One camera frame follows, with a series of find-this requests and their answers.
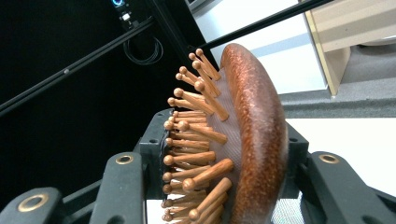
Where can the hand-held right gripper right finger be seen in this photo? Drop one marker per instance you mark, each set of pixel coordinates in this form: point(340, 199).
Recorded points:
point(297, 146)

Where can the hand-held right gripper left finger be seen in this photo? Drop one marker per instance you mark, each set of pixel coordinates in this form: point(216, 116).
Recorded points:
point(152, 149)

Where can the wooden hairbrush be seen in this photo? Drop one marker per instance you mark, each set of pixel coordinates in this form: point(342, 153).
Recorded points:
point(258, 140)

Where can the light wooden desk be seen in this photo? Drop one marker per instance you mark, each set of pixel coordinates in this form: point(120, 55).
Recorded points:
point(351, 28)

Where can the black device with blue light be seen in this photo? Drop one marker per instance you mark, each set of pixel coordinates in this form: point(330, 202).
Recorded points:
point(123, 12)

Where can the black metal frame bar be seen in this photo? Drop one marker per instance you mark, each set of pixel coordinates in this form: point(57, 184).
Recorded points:
point(77, 67)
point(264, 22)

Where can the black metal frame post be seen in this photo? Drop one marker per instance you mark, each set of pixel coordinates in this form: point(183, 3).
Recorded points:
point(174, 31)

